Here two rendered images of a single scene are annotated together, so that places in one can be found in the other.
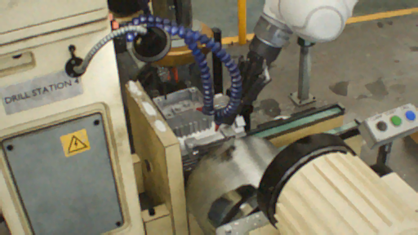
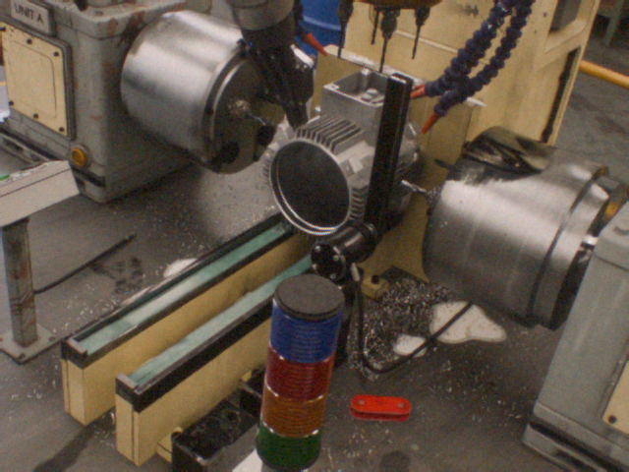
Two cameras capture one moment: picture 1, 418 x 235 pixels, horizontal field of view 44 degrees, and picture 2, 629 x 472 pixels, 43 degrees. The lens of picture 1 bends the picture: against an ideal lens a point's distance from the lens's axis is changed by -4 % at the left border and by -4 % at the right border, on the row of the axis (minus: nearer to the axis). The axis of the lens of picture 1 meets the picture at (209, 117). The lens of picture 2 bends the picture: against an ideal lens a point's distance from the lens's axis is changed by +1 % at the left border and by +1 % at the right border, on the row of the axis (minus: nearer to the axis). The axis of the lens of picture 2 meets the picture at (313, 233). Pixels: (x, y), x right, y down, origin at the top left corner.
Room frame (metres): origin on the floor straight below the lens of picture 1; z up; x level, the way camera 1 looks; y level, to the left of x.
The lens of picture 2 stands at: (2.05, -0.66, 1.63)
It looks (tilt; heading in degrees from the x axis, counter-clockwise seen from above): 33 degrees down; 145
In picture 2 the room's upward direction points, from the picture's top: 8 degrees clockwise
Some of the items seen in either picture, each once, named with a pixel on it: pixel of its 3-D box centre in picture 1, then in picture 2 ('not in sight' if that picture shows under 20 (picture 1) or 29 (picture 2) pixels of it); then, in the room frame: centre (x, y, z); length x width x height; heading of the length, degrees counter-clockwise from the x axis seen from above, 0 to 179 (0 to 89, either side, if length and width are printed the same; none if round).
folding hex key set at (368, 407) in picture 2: not in sight; (379, 408); (1.44, -0.08, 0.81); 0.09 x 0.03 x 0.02; 62
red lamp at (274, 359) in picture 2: not in sight; (300, 359); (1.61, -0.35, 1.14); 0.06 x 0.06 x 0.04
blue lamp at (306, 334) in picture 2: not in sight; (306, 321); (1.61, -0.35, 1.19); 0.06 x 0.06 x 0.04
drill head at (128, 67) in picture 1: (154, 74); (538, 236); (1.43, 0.16, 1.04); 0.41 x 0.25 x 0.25; 23
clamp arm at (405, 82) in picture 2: (218, 69); (383, 164); (1.30, -0.03, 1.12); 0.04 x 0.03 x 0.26; 113
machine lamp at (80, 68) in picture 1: (116, 49); not in sight; (0.82, 0.15, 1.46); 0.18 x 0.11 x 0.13; 113
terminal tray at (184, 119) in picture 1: (182, 113); (367, 107); (1.11, 0.07, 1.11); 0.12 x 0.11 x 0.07; 113
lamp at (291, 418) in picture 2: not in sight; (295, 395); (1.61, -0.35, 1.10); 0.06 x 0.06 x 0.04
